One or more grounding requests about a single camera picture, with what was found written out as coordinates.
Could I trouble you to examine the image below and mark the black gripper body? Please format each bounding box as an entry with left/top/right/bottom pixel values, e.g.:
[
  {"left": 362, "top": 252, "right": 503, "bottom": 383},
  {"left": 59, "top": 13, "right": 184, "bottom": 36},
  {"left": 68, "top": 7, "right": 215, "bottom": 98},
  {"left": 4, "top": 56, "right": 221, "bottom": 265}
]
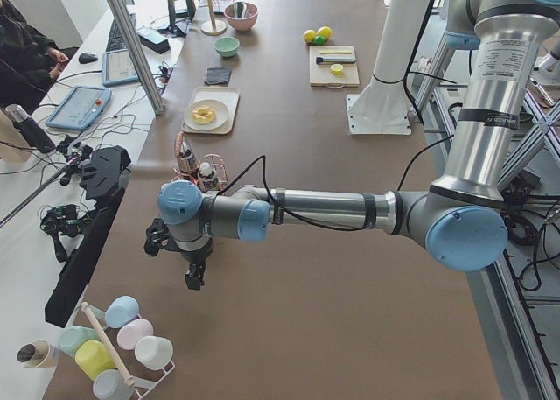
[{"left": 175, "top": 237, "right": 213, "bottom": 272}]

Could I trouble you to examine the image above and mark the tea bottle with white cap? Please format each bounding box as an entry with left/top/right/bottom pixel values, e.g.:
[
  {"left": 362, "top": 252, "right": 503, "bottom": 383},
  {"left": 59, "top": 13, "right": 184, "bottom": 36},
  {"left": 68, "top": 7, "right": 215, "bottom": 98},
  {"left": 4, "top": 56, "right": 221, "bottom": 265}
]
[{"left": 199, "top": 162, "right": 220, "bottom": 192}]

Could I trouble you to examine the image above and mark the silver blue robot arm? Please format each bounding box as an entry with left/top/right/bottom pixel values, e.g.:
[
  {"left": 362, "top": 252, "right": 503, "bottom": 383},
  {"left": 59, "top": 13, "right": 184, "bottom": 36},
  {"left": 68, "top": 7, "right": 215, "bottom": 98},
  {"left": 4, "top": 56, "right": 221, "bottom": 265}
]
[{"left": 157, "top": 0, "right": 559, "bottom": 290}]

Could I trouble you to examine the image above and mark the cream serving tray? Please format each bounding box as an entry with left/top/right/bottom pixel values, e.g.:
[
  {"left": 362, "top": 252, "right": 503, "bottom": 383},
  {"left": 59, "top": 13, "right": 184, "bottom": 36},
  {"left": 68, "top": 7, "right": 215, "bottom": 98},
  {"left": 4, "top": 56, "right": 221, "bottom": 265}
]
[{"left": 181, "top": 86, "right": 240, "bottom": 135}]

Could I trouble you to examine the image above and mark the blue cup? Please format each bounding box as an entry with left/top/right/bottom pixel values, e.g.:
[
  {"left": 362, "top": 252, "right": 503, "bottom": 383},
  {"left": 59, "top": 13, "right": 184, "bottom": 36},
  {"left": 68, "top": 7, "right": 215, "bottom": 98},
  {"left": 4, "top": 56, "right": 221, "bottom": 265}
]
[{"left": 105, "top": 295, "right": 139, "bottom": 329}]

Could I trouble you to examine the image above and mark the white cup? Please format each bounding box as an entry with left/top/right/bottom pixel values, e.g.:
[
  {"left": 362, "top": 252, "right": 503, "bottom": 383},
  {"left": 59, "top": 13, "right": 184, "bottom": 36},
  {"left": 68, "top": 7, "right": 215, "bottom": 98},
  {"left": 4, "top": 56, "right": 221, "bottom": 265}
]
[{"left": 135, "top": 335, "right": 173, "bottom": 370}]

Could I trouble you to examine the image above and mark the pink cup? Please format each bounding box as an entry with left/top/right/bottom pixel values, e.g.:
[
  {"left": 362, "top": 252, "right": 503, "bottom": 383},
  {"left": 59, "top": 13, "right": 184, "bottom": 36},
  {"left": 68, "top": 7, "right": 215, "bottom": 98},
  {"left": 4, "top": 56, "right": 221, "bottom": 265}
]
[{"left": 116, "top": 318, "right": 154, "bottom": 350}]

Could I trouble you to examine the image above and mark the yellow cup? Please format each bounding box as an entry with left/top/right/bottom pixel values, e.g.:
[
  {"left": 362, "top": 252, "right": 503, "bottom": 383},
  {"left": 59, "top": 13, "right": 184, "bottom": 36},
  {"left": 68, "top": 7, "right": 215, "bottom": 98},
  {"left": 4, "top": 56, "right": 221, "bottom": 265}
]
[{"left": 74, "top": 340, "right": 116, "bottom": 381}]

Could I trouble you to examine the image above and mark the grey cup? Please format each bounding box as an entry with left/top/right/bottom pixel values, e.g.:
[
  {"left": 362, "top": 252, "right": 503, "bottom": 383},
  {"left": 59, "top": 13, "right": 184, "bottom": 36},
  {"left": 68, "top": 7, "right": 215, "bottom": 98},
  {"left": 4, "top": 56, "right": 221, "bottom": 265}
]
[{"left": 93, "top": 369, "right": 134, "bottom": 400}]

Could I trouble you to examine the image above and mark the mint green cup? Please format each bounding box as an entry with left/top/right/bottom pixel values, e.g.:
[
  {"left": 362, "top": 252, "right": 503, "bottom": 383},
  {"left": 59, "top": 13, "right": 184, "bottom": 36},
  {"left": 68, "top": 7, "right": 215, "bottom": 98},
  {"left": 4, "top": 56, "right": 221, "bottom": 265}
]
[{"left": 58, "top": 326, "right": 97, "bottom": 357}]

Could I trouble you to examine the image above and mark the green circuit board gadget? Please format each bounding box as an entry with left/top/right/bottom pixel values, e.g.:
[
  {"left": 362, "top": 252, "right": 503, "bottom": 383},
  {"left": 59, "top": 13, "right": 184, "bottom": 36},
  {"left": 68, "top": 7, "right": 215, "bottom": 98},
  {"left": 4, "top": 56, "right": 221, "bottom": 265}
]
[{"left": 39, "top": 204, "right": 96, "bottom": 263}]

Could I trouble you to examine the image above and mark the white round plate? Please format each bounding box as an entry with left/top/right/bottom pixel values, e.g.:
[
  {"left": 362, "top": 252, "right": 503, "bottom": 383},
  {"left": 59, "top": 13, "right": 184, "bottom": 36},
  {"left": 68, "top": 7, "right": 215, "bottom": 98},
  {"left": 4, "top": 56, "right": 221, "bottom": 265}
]
[{"left": 185, "top": 99, "right": 229, "bottom": 131}]

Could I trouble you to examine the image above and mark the paper cup with dark contents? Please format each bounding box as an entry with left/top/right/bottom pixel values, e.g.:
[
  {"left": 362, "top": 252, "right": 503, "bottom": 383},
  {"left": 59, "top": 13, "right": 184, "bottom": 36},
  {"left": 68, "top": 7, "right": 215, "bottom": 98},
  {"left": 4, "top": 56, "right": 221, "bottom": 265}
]
[{"left": 17, "top": 340, "right": 59, "bottom": 368}]

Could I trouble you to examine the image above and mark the grey folded cloth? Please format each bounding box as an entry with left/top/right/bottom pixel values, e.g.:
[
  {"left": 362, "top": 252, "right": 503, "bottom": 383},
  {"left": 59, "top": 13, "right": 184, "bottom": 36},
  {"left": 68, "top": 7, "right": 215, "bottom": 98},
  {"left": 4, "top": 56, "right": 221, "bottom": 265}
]
[{"left": 205, "top": 67, "right": 232, "bottom": 86}]

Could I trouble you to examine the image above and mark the blue teach pendant near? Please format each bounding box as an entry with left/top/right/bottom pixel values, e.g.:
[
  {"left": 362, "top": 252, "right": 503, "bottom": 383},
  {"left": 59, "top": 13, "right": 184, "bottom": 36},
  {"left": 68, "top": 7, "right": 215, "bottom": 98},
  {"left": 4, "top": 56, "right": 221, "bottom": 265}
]
[{"left": 45, "top": 86, "right": 112, "bottom": 131}]

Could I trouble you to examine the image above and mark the blue teach pendant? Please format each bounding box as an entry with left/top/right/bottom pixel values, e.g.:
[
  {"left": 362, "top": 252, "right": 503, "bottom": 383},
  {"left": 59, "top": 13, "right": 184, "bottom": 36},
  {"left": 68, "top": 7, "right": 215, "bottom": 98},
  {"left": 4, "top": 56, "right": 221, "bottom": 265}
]
[
  {"left": 101, "top": 49, "right": 139, "bottom": 88},
  {"left": 45, "top": 86, "right": 112, "bottom": 131}
]

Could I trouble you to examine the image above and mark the blue teach pendant far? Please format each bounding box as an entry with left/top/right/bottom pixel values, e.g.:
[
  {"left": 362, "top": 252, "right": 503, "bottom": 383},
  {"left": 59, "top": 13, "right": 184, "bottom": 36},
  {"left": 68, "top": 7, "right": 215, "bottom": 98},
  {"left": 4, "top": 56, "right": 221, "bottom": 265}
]
[{"left": 101, "top": 49, "right": 139, "bottom": 88}]

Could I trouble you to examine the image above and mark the green bowl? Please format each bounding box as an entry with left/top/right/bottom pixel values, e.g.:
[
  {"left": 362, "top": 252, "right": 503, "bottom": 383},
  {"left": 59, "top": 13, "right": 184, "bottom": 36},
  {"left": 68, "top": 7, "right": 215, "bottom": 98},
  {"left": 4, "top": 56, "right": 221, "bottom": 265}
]
[{"left": 213, "top": 37, "right": 240, "bottom": 58}]

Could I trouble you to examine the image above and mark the black box device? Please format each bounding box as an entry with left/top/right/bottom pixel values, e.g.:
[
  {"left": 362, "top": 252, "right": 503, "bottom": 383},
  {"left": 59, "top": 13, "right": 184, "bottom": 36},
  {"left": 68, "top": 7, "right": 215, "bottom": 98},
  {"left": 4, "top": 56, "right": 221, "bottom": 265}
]
[{"left": 136, "top": 27, "right": 171, "bottom": 54}]

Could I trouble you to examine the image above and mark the bamboo cutting board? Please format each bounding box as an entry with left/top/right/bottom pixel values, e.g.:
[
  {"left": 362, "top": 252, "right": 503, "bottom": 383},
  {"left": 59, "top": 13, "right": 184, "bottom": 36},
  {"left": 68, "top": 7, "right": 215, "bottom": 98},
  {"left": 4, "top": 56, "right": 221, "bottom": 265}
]
[{"left": 309, "top": 46, "right": 360, "bottom": 88}]

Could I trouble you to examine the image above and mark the black computer mouse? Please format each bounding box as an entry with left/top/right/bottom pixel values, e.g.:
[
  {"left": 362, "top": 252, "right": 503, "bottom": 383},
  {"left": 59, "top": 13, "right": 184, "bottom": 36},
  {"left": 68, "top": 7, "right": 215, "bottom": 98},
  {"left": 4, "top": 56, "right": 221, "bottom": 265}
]
[{"left": 78, "top": 53, "right": 98, "bottom": 64}]

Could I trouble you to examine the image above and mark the black keyboard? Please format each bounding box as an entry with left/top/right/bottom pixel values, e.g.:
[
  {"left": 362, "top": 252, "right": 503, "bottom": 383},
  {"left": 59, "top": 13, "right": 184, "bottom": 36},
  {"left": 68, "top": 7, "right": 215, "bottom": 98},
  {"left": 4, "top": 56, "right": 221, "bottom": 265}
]
[{"left": 105, "top": 20, "right": 127, "bottom": 53}]

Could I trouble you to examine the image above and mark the wooden stand with round base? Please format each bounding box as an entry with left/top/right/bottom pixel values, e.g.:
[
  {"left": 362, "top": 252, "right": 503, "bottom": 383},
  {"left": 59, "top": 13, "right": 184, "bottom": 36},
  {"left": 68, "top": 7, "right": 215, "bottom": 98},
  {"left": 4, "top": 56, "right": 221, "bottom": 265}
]
[{"left": 200, "top": 0, "right": 228, "bottom": 36}]

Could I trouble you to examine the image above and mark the steel muddler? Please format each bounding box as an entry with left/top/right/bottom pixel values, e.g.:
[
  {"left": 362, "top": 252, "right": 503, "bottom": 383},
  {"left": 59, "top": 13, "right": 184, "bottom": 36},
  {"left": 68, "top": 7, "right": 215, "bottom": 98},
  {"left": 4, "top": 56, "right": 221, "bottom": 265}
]
[{"left": 315, "top": 55, "right": 356, "bottom": 65}]

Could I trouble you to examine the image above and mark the half lemon slice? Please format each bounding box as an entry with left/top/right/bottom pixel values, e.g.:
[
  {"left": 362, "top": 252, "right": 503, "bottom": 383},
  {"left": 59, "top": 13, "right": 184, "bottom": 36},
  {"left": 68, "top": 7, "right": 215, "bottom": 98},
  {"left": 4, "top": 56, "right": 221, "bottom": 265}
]
[{"left": 330, "top": 64, "right": 344, "bottom": 75}]

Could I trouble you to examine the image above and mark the yellow plastic knife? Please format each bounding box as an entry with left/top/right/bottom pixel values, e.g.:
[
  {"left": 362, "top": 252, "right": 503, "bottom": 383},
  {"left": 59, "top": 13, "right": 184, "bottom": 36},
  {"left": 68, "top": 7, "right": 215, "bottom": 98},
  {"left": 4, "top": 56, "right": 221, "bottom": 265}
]
[{"left": 319, "top": 49, "right": 353, "bottom": 54}]

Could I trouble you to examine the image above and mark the pink bowl with ice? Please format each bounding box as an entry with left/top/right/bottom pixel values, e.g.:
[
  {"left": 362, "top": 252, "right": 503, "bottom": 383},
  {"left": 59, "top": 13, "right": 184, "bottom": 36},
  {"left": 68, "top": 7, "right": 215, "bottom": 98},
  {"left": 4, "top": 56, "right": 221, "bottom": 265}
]
[{"left": 224, "top": 2, "right": 258, "bottom": 32}]

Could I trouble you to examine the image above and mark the yellow lemon near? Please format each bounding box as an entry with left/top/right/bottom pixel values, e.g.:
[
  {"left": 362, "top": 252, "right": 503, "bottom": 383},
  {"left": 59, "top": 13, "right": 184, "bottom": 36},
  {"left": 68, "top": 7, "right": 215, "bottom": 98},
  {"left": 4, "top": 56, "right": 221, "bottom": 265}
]
[{"left": 302, "top": 30, "right": 317, "bottom": 44}]

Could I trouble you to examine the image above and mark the yellow lemon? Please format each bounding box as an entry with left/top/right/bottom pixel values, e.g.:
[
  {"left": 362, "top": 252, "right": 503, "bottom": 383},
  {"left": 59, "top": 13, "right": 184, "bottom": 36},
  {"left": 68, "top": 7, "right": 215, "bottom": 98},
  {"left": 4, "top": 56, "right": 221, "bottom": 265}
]
[
  {"left": 317, "top": 25, "right": 333, "bottom": 40},
  {"left": 302, "top": 30, "right": 317, "bottom": 44}
]

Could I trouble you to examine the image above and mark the green lime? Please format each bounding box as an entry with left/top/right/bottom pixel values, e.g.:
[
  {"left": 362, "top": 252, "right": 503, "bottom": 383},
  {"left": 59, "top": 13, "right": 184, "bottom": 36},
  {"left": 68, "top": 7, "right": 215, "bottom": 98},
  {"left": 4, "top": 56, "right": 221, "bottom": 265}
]
[{"left": 312, "top": 35, "right": 326, "bottom": 46}]

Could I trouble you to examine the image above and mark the metal ice scoop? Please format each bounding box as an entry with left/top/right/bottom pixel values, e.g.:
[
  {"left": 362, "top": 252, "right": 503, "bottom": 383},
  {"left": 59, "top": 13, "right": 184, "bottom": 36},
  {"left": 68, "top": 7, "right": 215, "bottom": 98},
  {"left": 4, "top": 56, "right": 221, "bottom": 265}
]
[{"left": 232, "top": 0, "right": 250, "bottom": 19}]

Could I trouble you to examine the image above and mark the yellow lemon far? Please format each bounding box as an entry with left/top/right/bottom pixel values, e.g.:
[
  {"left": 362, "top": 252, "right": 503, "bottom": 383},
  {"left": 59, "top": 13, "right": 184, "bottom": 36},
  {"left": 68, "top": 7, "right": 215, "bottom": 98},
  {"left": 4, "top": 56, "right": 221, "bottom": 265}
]
[{"left": 317, "top": 25, "right": 333, "bottom": 40}]

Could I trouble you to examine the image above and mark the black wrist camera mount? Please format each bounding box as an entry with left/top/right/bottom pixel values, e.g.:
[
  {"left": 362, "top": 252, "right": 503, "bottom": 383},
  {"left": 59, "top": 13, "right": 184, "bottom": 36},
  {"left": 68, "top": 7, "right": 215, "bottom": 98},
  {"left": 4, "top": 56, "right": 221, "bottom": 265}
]
[{"left": 143, "top": 218, "right": 173, "bottom": 256}]

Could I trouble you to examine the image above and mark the copper wire bottle rack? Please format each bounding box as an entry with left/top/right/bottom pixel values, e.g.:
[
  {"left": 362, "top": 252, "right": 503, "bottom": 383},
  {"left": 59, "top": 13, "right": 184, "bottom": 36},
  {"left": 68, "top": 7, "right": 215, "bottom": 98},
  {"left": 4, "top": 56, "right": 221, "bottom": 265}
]
[{"left": 174, "top": 131, "right": 228, "bottom": 193}]

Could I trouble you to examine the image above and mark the wooden rack handle rod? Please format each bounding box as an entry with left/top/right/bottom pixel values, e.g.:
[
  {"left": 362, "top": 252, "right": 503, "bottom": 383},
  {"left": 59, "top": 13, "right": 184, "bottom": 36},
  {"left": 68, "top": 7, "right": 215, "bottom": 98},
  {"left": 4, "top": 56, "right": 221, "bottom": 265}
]
[{"left": 80, "top": 302, "right": 135, "bottom": 387}]

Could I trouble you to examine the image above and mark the white wire cup rack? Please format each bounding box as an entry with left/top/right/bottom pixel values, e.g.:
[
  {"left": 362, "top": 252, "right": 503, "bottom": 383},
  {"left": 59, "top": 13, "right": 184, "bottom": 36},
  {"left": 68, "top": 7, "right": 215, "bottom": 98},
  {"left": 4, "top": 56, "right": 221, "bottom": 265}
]
[{"left": 93, "top": 308, "right": 176, "bottom": 399}]

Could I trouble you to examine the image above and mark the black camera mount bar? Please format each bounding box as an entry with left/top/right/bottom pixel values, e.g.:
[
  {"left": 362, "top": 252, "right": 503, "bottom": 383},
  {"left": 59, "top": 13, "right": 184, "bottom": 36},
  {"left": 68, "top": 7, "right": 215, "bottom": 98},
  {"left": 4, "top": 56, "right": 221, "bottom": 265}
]
[{"left": 45, "top": 145, "right": 131, "bottom": 328}]

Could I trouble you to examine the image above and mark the glazed ring donut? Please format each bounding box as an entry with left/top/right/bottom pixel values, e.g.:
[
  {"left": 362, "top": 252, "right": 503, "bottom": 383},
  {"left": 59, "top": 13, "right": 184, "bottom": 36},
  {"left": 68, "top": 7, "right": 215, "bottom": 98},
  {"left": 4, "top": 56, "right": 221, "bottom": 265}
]
[{"left": 191, "top": 105, "right": 216, "bottom": 124}]

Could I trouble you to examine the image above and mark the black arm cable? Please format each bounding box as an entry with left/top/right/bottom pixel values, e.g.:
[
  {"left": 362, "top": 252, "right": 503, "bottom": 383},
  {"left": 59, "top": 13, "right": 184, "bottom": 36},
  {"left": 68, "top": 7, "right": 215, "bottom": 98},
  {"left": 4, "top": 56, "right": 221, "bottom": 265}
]
[{"left": 218, "top": 130, "right": 460, "bottom": 233}]

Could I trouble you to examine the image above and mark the aluminium frame post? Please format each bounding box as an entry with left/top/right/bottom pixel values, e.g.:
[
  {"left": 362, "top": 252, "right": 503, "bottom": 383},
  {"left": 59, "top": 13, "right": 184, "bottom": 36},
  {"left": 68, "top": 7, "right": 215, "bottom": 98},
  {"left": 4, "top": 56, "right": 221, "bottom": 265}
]
[{"left": 106, "top": 0, "right": 165, "bottom": 115}]

